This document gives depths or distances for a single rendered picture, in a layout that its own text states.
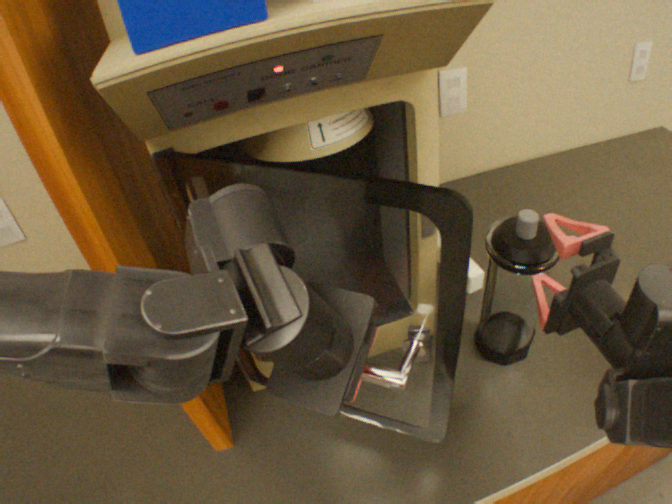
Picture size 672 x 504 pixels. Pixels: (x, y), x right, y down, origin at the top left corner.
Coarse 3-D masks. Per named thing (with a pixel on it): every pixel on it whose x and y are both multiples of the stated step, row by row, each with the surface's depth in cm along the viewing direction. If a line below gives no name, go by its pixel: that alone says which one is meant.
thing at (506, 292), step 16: (496, 224) 63; (496, 256) 59; (496, 272) 61; (512, 272) 58; (544, 272) 57; (496, 288) 63; (512, 288) 61; (528, 288) 60; (544, 288) 62; (496, 304) 65; (512, 304) 63; (528, 304) 62; (480, 320) 72; (496, 320) 66; (512, 320) 65; (528, 320) 65; (480, 336) 73; (496, 336) 68; (512, 336) 67; (528, 336) 68; (512, 352) 70
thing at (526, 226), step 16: (512, 224) 61; (528, 224) 57; (544, 224) 60; (496, 240) 60; (512, 240) 58; (528, 240) 58; (544, 240) 58; (512, 256) 58; (528, 256) 57; (544, 256) 57
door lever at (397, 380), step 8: (408, 344) 46; (416, 344) 45; (408, 352) 45; (416, 352) 45; (424, 352) 45; (408, 360) 44; (368, 368) 44; (376, 368) 44; (384, 368) 44; (400, 368) 44; (408, 368) 44; (368, 376) 44; (376, 376) 43; (384, 376) 43; (392, 376) 43; (400, 376) 43; (408, 376) 43; (384, 384) 43; (392, 384) 43; (400, 384) 42; (400, 392) 43
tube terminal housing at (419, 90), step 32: (320, 96) 47; (352, 96) 48; (384, 96) 49; (416, 96) 50; (192, 128) 45; (224, 128) 46; (256, 128) 47; (416, 128) 53; (416, 160) 59; (256, 384) 73
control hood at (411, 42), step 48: (288, 0) 36; (336, 0) 33; (384, 0) 31; (432, 0) 32; (480, 0) 33; (192, 48) 29; (240, 48) 31; (288, 48) 33; (384, 48) 38; (432, 48) 40; (144, 96) 33
